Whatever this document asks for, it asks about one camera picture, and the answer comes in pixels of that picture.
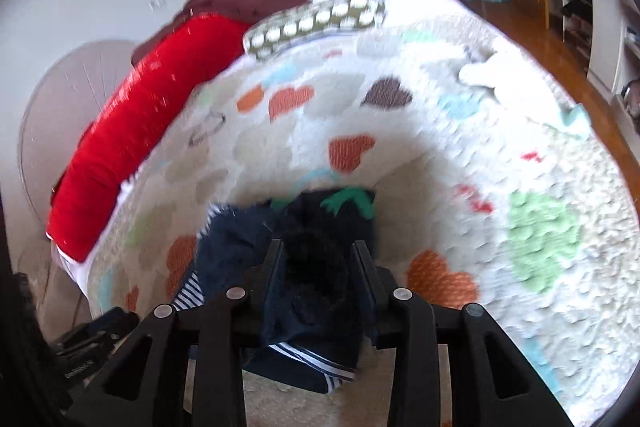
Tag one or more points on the round beige headboard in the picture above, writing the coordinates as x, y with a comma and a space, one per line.
66, 100

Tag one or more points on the red bolster cushion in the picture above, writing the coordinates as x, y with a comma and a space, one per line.
131, 124

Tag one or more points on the maroon blanket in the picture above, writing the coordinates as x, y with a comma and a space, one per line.
245, 11

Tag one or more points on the navy white striped pants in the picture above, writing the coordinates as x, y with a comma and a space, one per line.
311, 327

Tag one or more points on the heart pattern bed quilt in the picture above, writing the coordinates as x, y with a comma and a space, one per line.
521, 209

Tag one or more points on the white shelf unit with clutter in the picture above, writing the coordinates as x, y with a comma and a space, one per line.
606, 33

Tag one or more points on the green white dotted pillow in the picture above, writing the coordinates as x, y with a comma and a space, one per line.
288, 28

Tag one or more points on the white cloth on bed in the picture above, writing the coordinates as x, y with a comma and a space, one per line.
513, 80

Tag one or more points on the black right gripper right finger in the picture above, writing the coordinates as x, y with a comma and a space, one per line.
491, 382

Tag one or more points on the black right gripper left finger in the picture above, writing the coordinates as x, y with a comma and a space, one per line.
183, 368

